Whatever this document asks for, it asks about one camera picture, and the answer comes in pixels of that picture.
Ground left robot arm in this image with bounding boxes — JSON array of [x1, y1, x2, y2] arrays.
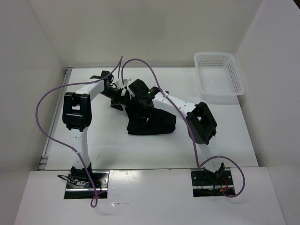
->
[[62, 70, 122, 188]]

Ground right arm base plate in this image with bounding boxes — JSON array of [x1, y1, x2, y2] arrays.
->
[[191, 169, 235, 197]]

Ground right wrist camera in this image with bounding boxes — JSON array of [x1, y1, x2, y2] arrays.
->
[[125, 80, 135, 98]]

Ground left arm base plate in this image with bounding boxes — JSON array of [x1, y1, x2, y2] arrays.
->
[[58, 171, 109, 199]]

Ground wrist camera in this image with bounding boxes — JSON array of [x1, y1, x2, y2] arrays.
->
[[125, 80, 135, 98], [115, 79, 124, 89]]

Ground white plastic basket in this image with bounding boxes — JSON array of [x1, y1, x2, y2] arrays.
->
[[194, 52, 245, 97]]

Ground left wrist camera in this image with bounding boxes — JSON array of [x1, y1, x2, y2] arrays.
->
[[115, 79, 124, 89]]

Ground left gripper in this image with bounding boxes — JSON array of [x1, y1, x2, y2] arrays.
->
[[99, 87, 132, 111]]

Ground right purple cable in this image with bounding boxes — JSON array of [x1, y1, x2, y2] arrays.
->
[[120, 58, 246, 198]]

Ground purple cable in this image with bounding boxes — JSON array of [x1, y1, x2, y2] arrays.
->
[[35, 55, 124, 208], [120, 58, 246, 198]]

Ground black shorts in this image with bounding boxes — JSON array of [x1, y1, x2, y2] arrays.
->
[[122, 91, 176, 136]]

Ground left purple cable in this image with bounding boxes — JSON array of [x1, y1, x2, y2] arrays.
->
[[35, 55, 124, 208]]

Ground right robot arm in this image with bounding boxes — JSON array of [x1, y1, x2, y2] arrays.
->
[[126, 79, 224, 184]]

